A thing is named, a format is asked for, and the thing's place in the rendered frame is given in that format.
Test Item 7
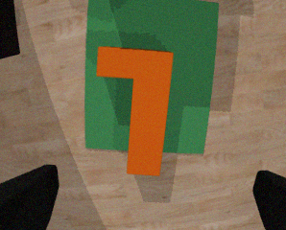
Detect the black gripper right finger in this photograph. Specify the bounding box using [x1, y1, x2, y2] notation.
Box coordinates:
[253, 170, 286, 230]

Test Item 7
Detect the orange l-shaped block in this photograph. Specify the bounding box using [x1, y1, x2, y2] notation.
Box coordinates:
[97, 46, 174, 176]

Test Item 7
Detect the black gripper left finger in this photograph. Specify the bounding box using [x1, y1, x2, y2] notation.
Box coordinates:
[0, 165, 60, 230]

